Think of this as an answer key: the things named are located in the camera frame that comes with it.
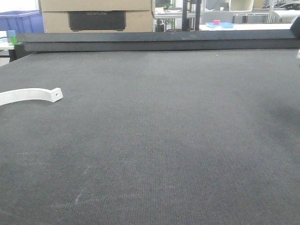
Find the white curved PVC pipe clamp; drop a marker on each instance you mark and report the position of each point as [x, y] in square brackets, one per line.
[28, 94]

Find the blue plastic bin on table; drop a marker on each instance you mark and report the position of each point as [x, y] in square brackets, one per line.
[22, 21]

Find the light blue flat tray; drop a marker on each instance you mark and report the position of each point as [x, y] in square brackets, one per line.
[223, 25]

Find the pink cube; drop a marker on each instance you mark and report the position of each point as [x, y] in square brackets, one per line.
[216, 22]

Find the brown cardboard box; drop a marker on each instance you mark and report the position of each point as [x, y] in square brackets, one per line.
[87, 16]

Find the blue and green stacked cups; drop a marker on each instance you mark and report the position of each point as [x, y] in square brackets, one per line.
[11, 37]

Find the black vertical post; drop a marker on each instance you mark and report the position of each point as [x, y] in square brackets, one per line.
[197, 14]

